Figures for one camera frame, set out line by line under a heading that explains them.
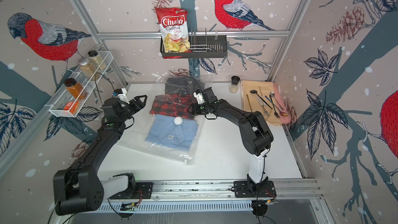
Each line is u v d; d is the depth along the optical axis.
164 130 0.93
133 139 0.90
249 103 1.07
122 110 0.67
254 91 1.14
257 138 0.50
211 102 0.74
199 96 0.87
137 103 0.74
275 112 1.04
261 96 1.11
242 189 0.73
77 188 0.40
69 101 0.70
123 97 0.74
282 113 1.01
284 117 0.99
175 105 1.04
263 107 1.06
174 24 0.81
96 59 0.80
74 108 0.66
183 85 1.14
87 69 0.74
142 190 0.73
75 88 0.66
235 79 1.07
